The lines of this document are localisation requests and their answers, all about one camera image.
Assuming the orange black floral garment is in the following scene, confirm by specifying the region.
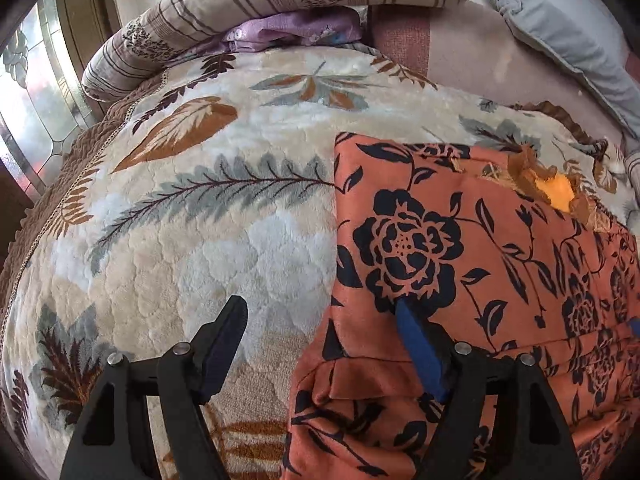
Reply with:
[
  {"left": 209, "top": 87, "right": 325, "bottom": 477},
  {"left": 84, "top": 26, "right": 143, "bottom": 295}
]
[{"left": 282, "top": 132, "right": 639, "bottom": 479}]

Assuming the leaf pattern plush blanket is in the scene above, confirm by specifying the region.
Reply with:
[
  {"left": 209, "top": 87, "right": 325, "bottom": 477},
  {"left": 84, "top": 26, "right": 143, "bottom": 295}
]
[{"left": 1, "top": 48, "right": 639, "bottom": 479}]

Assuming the stained glass window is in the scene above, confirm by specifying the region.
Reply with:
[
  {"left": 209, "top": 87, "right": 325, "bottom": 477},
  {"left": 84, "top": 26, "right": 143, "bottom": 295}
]
[{"left": 1, "top": 0, "right": 96, "bottom": 202}]

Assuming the pink bed sheet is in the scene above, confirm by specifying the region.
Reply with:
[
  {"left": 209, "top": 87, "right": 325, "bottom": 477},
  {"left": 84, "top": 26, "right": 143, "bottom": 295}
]
[{"left": 369, "top": 3, "right": 630, "bottom": 148}]

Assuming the grey pillow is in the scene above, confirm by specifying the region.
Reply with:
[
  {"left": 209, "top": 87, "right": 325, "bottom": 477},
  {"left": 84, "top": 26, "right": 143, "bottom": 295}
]
[{"left": 488, "top": 0, "right": 639, "bottom": 141}]

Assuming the purple cloth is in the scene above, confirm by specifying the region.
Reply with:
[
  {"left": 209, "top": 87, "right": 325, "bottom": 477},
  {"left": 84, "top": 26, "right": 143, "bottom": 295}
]
[{"left": 186, "top": 6, "right": 363, "bottom": 55}]

